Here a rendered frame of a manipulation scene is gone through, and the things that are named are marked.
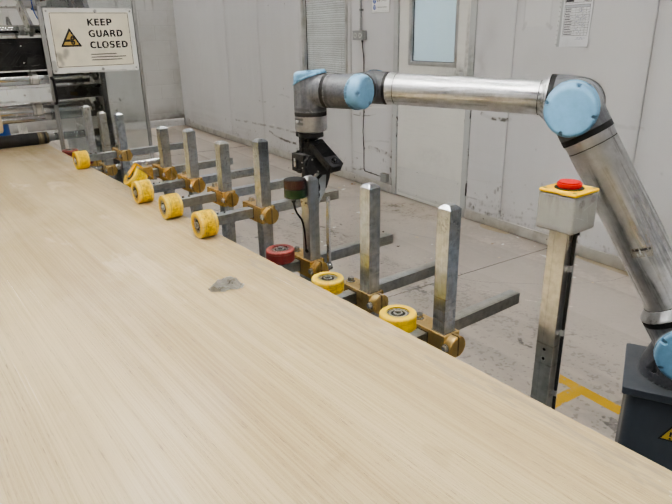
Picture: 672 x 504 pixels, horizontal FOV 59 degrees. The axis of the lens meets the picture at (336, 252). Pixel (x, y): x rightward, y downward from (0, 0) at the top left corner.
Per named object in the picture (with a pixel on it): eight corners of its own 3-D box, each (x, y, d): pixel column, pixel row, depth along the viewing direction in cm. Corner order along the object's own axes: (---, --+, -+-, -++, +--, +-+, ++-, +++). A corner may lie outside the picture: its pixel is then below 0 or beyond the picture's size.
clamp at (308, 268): (301, 263, 179) (301, 247, 177) (329, 276, 169) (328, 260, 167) (286, 267, 176) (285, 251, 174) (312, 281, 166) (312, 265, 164)
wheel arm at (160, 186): (258, 172, 245) (258, 164, 244) (263, 174, 242) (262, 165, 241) (140, 193, 216) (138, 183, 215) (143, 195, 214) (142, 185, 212)
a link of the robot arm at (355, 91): (378, 71, 161) (338, 71, 167) (359, 75, 151) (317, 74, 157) (378, 107, 164) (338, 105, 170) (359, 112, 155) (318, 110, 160)
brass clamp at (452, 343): (423, 330, 143) (423, 311, 141) (466, 353, 133) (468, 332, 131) (404, 338, 139) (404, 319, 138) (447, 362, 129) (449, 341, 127)
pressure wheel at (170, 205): (175, 187, 197) (185, 204, 193) (172, 204, 202) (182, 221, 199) (157, 190, 194) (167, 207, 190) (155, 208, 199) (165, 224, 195)
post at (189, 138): (203, 251, 234) (190, 127, 217) (207, 253, 231) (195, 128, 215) (195, 253, 232) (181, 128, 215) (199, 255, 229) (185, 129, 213)
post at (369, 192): (370, 355, 160) (370, 180, 143) (378, 360, 158) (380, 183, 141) (360, 359, 158) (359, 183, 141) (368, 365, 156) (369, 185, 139)
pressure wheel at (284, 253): (286, 277, 175) (284, 240, 171) (301, 285, 169) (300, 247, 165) (262, 284, 171) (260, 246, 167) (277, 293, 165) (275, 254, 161)
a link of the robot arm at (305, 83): (317, 70, 157) (285, 69, 161) (318, 118, 161) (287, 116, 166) (334, 67, 164) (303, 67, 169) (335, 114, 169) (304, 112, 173)
